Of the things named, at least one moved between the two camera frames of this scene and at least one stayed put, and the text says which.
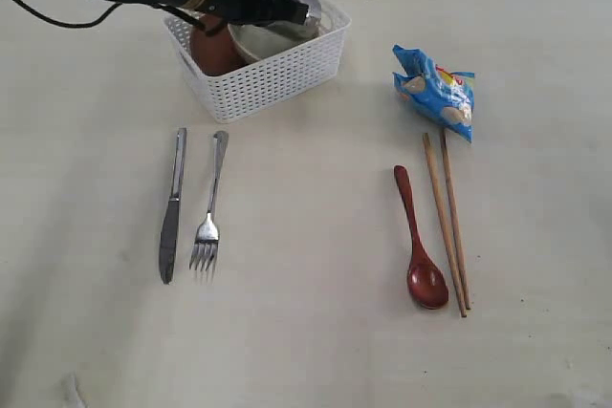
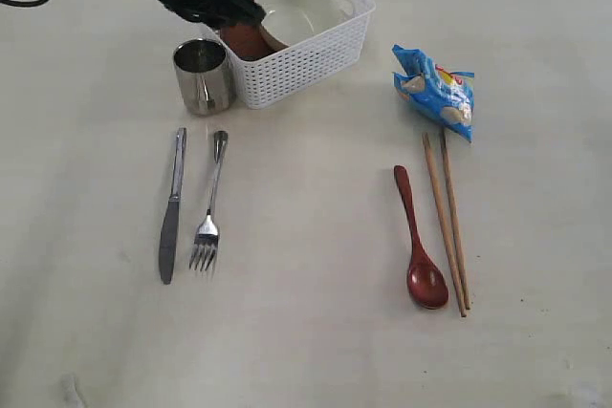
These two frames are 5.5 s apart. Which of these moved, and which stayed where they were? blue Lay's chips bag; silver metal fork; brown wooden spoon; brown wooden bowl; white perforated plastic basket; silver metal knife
Moved: brown wooden bowl; white perforated plastic basket
Stayed: brown wooden spoon; silver metal knife; blue Lay's chips bag; silver metal fork
